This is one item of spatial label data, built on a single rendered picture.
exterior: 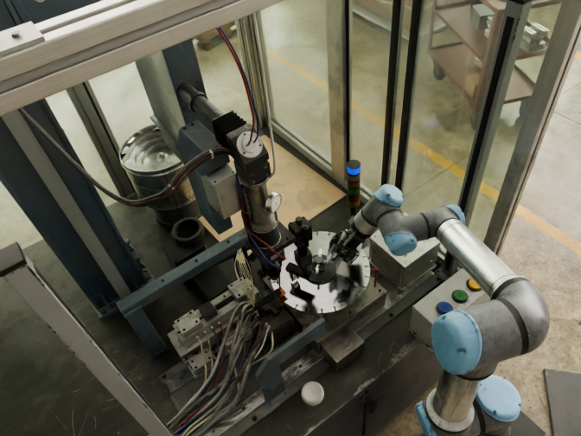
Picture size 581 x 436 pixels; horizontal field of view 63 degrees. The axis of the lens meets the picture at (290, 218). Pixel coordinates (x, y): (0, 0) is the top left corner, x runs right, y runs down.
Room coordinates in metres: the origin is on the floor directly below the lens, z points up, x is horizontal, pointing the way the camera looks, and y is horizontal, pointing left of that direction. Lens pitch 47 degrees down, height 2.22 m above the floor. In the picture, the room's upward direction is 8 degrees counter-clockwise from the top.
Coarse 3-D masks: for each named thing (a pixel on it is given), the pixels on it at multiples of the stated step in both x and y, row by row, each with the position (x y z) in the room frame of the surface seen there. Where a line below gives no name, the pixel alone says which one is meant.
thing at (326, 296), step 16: (320, 240) 1.04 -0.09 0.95; (288, 256) 0.99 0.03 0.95; (288, 272) 0.92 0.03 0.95; (336, 272) 0.90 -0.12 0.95; (352, 272) 0.89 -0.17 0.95; (368, 272) 0.88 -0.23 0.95; (288, 288) 0.86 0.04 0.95; (304, 288) 0.85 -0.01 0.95; (320, 288) 0.85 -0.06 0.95; (336, 288) 0.84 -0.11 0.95; (352, 288) 0.83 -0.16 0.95; (288, 304) 0.81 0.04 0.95; (304, 304) 0.80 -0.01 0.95; (320, 304) 0.79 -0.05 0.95; (336, 304) 0.78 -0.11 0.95
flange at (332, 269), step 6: (312, 258) 0.96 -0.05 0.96; (324, 258) 0.96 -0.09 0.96; (312, 264) 0.93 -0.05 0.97; (324, 264) 0.92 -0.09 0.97; (312, 270) 0.91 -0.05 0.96; (324, 270) 0.90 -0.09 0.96; (330, 270) 0.90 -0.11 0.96; (312, 276) 0.89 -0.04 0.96; (318, 276) 0.89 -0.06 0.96; (324, 276) 0.88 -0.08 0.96; (330, 276) 0.88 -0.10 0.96; (318, 282) 0.87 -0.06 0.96; (324, 282) 0.87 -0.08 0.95
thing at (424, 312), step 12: (456, 276) 0.85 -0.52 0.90; (468, 276) 0.85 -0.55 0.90; (444, 288) 0.82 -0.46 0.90; (456, 288) 0.81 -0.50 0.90; (468, 288) 0.80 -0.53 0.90; (420, 300) 0.78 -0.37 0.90; (432, 300) 0.78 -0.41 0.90; (444, 300) 0.77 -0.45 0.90; (468, 300) 0.76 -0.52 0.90; (480, 300) 0.78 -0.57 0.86; (420, 312) 0.74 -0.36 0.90; (432, 312) 0.74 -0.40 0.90; (420, 324) 0.73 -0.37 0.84; (420, 336) 0.72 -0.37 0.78; (432, 348) 0.68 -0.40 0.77
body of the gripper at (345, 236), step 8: (352, 224) 0.90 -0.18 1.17; (344, 232) 0.92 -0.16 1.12; (352, 232) 0.90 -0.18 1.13; (360, 232) 0.90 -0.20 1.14; (344, 240) 0.89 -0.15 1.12; (352, 240) 0.88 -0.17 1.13; (360, 240) 0.85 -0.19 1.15; (336, 248) 0.88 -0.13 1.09; (344, 248) 0.88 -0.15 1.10; (352, 248) 0.86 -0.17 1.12; (360, 248) 0.87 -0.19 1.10; (344, 256) 0.86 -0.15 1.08; (352, 256) 0.85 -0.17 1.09
